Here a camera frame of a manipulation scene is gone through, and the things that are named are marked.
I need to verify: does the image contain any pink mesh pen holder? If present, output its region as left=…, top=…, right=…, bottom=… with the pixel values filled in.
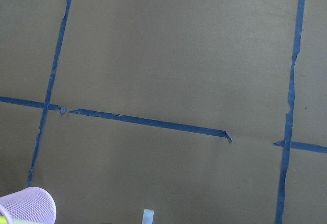
left=1, top=187, right=57, bottom=223

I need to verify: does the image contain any purple highlighter pen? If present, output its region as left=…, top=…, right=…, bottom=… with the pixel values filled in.
left=142, top=209, right=155, bottom=224

